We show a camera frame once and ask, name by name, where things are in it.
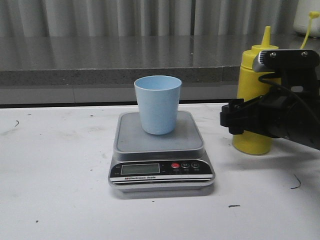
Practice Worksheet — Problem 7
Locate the white container in background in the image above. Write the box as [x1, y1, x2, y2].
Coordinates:
[293, 0, 320, 38]

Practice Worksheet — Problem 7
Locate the light blue plastic cup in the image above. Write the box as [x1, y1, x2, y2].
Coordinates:
[134, 75, 182, 135]

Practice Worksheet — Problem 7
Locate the silver electronic kitchen scale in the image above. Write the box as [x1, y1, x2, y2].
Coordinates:
[108, 111, 216, 193]

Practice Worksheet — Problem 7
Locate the grey stone counter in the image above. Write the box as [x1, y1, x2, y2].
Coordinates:
[0, 34, 320, 105]

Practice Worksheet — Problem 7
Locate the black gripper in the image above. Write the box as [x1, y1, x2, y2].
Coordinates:
[219, 90, 320, 150]

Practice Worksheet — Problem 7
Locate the yellow squeeze bottle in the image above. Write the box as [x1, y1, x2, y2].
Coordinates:
[231, 10, 320, 156]

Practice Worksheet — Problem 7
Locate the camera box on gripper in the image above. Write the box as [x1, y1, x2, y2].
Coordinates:
[252, 49, 320, 97]

